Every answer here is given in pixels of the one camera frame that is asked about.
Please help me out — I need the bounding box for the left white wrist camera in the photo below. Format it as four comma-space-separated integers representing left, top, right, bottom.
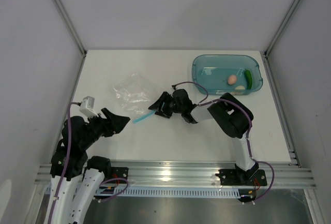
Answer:
79, 96, 99, 118

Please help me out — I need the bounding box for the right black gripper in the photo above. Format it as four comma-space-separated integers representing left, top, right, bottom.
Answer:
148, 92, 184, 118

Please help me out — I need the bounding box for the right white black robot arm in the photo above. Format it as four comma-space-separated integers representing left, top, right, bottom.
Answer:
148, 89, 259, 185

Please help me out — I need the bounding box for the left aluminium corner post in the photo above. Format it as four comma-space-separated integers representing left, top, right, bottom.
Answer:
52, 0, 87, 56

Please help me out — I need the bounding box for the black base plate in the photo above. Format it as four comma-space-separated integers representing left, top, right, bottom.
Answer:
215, 169, 267, 186
109, 167, 129, 184

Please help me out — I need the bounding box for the clear zip top bag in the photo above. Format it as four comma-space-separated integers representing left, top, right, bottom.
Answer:
113, 72, 162, 124

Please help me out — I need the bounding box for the white egg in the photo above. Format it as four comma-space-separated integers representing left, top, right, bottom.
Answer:
235, 85, 246, 91

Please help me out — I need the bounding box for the green cucumber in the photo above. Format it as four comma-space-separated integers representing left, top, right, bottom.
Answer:
244, 70, 253, 89

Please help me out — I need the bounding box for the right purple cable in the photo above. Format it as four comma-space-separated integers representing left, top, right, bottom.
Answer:
171, 81, 275, 204

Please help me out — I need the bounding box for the blue plastic tub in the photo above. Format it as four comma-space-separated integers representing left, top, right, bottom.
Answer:
191, 54, 263, 95

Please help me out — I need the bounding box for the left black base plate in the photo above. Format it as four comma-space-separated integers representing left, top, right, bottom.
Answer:
109, 167, 129, 184

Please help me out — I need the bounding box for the aluminium corner post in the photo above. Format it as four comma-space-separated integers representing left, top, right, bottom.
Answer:
52, 0, 87, 56
264, 0, 303, 58

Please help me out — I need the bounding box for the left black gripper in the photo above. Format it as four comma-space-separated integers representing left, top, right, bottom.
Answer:
80, 107, 130, 149

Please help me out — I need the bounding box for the right aluminium corner post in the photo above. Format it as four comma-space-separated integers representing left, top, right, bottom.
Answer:
264, 0, 303, 58

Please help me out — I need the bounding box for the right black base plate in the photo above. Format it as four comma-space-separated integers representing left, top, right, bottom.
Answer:
215, 169, 267, 186

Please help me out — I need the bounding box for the white slotted cable duct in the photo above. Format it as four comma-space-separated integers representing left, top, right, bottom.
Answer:
45, 185, 241, 198

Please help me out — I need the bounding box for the right aluminium side rail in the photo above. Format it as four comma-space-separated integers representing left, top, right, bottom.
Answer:
261, 52, 302, 168

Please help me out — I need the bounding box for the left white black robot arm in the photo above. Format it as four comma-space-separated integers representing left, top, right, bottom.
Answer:
44, 106, 130, 223

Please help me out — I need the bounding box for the aluminium front rail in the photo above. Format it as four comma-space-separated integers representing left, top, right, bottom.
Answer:
35, 159, 317, 190

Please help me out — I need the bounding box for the brown egg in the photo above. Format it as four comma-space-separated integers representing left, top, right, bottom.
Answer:
227, 75, 237, 85

